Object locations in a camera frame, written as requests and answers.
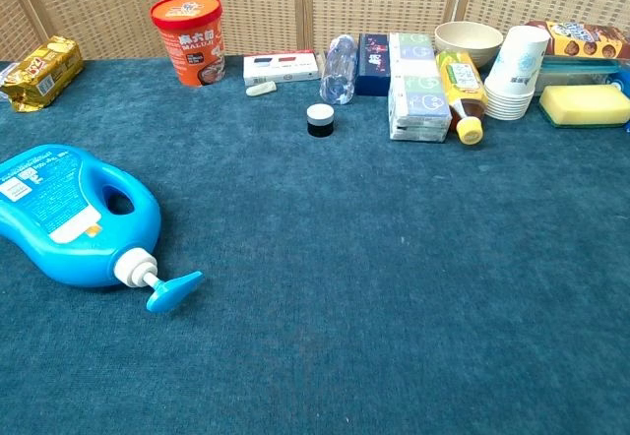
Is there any brown cookie box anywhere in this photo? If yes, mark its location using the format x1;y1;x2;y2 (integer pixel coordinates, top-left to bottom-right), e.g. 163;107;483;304
524;20;630;61

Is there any white paper cup stack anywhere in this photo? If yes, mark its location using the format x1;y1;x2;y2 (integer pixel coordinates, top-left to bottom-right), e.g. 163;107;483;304
483;25;551;122

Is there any red instant noodle cup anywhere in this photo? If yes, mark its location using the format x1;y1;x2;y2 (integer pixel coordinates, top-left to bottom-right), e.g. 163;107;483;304
149;0;227;88

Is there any yellow sponge green base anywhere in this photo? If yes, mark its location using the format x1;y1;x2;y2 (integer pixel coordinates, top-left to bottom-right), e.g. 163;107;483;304
537;84;630;130

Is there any dark blue box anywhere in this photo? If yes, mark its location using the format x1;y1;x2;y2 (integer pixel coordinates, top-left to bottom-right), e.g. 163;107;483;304
354;32;393;97

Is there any tissue multipack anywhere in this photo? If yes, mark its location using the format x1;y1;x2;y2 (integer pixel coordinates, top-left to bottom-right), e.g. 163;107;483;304
387;31;453;143

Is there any yellow-label tea bottle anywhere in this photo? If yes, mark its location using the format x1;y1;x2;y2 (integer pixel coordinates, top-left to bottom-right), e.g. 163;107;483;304
435;49;489;147

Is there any blue detergent pump bottle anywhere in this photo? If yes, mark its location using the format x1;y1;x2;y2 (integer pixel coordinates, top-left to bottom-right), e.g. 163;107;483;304
0;143;206;314

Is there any blue white packet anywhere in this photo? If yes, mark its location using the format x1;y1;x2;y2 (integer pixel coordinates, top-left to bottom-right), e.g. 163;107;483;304
605;71;630;134

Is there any teal carpet table cover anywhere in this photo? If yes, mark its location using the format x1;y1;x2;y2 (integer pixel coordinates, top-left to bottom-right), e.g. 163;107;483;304
0;57;630;435

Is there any black jar white lid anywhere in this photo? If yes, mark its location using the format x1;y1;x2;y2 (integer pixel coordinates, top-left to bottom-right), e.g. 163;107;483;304
306;103;336;138

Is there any clear container teal lid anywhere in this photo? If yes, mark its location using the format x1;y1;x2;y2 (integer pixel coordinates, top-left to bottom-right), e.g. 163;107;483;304
534;55;622;94

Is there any white flat box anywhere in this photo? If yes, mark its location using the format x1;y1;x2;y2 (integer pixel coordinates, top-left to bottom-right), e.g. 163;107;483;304
242;50;320;87

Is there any beige bowl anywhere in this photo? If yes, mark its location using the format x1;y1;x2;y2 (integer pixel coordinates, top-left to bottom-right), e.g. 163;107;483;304
433;21;505;69

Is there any clear plastic water bottle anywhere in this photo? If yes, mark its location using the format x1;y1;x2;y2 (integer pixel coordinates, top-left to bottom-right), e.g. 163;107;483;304
319;33;359;106

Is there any small white eraser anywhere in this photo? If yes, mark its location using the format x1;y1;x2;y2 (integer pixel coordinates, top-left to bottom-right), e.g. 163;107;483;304
245;80;279;97

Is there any gold biscuit packet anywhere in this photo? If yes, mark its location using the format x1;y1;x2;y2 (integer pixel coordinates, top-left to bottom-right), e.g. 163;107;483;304
0;34;85;113

